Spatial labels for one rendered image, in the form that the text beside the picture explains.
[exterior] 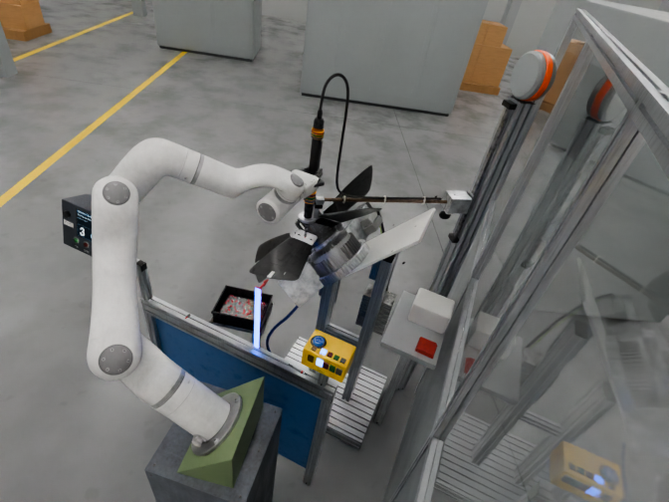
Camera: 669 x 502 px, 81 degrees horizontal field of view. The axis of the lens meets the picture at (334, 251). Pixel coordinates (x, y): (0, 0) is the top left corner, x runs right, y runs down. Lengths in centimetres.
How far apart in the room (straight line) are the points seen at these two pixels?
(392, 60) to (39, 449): 629
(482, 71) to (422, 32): 284
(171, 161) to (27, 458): 184
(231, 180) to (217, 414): 66
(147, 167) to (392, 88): 613
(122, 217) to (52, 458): 170
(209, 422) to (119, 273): 47
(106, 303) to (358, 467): 167
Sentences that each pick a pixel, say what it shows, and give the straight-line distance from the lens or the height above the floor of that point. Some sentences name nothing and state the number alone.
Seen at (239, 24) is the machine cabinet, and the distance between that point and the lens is 852.
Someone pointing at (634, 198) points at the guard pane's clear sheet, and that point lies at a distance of 66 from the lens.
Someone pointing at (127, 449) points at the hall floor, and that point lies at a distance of 246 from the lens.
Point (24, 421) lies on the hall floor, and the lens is 272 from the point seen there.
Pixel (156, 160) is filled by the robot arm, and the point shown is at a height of 164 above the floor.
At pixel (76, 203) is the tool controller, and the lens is 175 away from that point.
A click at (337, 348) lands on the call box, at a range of 138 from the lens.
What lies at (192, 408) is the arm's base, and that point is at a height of 112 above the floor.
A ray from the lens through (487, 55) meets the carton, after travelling 939.
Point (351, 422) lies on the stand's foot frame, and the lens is 239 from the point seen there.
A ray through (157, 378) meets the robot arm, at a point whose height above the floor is 121.
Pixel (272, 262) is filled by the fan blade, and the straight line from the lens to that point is 151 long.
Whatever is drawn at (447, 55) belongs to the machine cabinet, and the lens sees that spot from 709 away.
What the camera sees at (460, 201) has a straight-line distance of 169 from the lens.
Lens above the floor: 216
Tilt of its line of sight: 38 degrees down
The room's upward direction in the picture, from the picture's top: 10 degrees clockwise
